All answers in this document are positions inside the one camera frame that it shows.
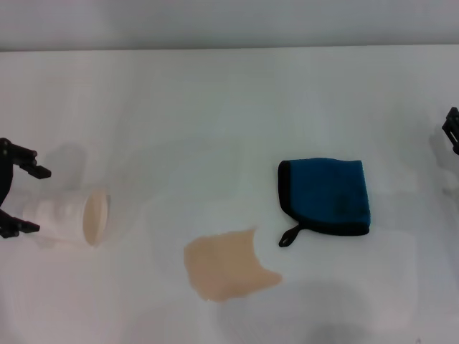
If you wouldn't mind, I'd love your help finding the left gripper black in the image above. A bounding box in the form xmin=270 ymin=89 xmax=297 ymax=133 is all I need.
xmin=0 ymin=138 xmax=52 ymax=239

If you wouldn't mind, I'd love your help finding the white paper cup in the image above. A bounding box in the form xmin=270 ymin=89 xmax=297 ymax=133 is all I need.
xmin=21 ymin=188 xmax=111 ymax=248

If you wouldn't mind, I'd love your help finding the blue rag with black trim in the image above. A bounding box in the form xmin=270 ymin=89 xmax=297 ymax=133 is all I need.
xmin=277 ymin=157 xmax=372 ymax=248

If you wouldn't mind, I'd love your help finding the brown liquid stain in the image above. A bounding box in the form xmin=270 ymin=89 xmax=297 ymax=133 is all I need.
xmin=183 ymin=224 xmax=284 ymax=304

